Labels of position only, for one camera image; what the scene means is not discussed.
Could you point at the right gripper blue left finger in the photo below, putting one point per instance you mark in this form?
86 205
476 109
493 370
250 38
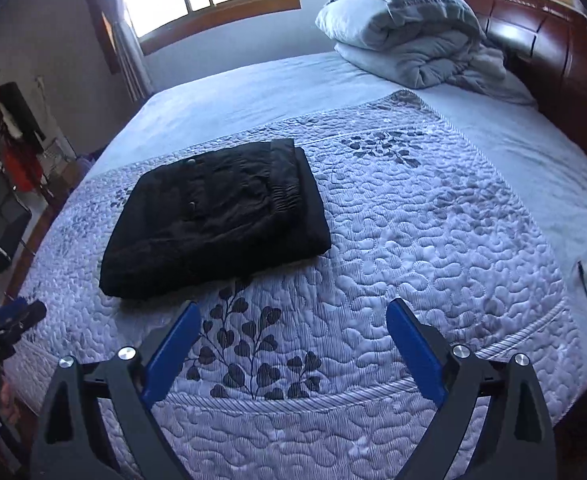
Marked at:
164 351

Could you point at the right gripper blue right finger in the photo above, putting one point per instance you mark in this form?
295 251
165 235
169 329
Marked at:
424 350

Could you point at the black pants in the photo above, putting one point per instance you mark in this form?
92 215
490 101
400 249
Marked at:
225 214

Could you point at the person's left hand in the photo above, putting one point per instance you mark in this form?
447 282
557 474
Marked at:
8 407

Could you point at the bed with quilted bedspread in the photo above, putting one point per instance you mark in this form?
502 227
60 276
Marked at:
472 210

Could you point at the wooden coat rack with clothes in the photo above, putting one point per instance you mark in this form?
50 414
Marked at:
21 140

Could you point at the dark wooden headboard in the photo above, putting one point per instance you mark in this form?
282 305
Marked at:
546 48

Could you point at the folded grey duvet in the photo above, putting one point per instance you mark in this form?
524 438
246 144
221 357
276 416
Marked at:
421 44

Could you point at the grey curtain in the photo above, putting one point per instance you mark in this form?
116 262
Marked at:
120 47

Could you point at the cardboard boxes by wall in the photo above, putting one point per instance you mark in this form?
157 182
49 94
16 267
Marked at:
61 165

